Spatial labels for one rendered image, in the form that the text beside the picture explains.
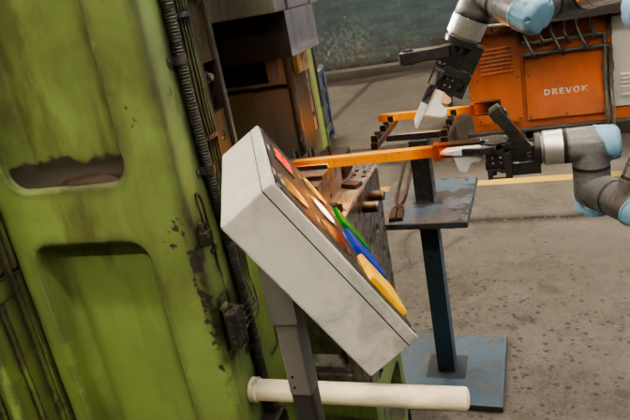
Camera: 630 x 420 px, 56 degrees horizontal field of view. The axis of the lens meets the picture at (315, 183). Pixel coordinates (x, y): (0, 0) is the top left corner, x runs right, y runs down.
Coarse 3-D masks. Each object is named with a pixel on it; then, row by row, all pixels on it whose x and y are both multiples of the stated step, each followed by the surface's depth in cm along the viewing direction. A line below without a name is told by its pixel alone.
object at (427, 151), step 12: (444, 144) 133; (456, 144) 132; (468, 144) 131; (480, 144) 132; (336, 156) 143; (348, 156) 141; (360, 156) 139; (372, 156) 139; (384, 156) 138; (396, 156) 137; (408, 156) 136; (420, 156) 135; (432, 156) 134; (444, 156) 134
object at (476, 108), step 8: (472, 104) 192; (480, 104) 192; (488, 104) 191; (392, 112) 204; (400, 112) 202; (408, 112) 200; (448, 112) 195; (464, 112) 193; (472, 112) 192; (480, 112) 192; (384, 120) 204
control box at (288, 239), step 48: (240, 144) 95; (240, 192) 72; (288, 192) 70; (240, 240) 68; (288, 240) 69; (336, 240) 74; (288, 288) 70; (336, 288) 71; (336, 336) 73; (384, 336) 74
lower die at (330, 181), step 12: (324, 156) 151; (300, 168) 143; (312, 168) 143; (324, 168) 142; (336, 168) 148; (312, 180) 138; (324, 180) 139; (336, 180) 147; (324, 192) 138; (336, 192) 146
